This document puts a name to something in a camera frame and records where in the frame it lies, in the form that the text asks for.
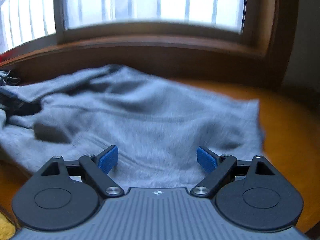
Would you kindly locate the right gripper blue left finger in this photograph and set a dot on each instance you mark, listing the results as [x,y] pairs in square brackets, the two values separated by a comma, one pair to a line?
[96,169]

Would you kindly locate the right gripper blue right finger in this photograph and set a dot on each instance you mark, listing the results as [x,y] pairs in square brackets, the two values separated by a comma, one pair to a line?
[220,171]

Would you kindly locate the grey fleece garment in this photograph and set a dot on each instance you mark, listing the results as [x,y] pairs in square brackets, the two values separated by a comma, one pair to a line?
[156,124]

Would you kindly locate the yellow cloth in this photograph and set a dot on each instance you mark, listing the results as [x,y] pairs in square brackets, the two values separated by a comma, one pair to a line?
[7,229]

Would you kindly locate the brown wooden window frame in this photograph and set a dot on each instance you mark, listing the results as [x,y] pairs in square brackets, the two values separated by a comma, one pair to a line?
[257,57]

